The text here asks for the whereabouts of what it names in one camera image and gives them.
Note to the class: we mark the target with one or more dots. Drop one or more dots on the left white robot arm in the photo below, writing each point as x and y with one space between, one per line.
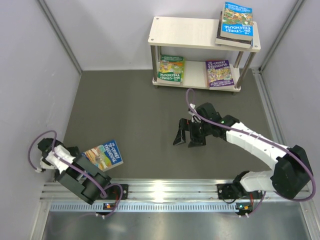
73 170

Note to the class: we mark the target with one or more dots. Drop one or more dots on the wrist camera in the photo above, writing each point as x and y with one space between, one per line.
193 113
43 167

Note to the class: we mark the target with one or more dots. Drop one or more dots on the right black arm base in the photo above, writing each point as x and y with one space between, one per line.
227 193

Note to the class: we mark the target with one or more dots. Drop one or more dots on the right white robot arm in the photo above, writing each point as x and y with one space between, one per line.
289 168

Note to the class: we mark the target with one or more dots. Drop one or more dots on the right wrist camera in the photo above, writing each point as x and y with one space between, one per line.
193 113

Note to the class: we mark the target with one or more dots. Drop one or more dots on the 52-storey treehouse purple book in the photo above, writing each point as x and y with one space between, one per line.
219 74

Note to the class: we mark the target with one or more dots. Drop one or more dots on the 26-storey treehouse blue book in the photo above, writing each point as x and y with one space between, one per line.
237 22

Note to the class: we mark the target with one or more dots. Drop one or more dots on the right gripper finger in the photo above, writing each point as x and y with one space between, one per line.
183 127
197 135

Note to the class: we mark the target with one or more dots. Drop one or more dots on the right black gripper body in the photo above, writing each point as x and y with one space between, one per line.
207 126

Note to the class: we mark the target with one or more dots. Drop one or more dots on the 104-storey treehouse green book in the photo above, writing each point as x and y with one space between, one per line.
171 69

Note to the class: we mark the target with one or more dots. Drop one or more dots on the white two-tier wooden shelf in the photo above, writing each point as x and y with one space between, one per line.
197 33

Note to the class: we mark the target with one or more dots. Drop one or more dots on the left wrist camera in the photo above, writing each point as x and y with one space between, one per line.
43 167

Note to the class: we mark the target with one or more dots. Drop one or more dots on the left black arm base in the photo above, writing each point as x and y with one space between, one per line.
114 192

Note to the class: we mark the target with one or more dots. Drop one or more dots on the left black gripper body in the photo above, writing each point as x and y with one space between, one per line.
74 150

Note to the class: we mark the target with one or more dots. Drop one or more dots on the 91-storey treehouse blue book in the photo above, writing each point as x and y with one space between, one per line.
105 156

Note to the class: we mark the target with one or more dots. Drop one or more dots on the aluminium mounting rail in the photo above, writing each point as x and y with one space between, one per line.
157 195

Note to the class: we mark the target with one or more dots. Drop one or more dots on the tale of two cities book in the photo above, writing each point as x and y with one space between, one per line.
220 40

